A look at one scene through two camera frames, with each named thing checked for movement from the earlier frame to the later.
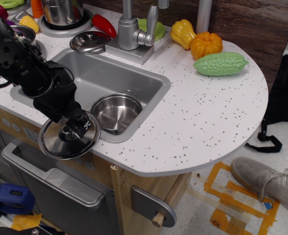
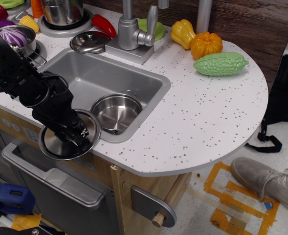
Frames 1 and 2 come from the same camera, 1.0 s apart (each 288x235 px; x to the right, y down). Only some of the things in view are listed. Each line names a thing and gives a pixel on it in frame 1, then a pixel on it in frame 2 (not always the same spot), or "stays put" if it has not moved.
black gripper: x=55 y=98 → x=53 y=104
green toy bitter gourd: x=220 y=64 stays put
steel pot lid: x=57 y=141 stays put
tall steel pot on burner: x=63 y=12 stays put
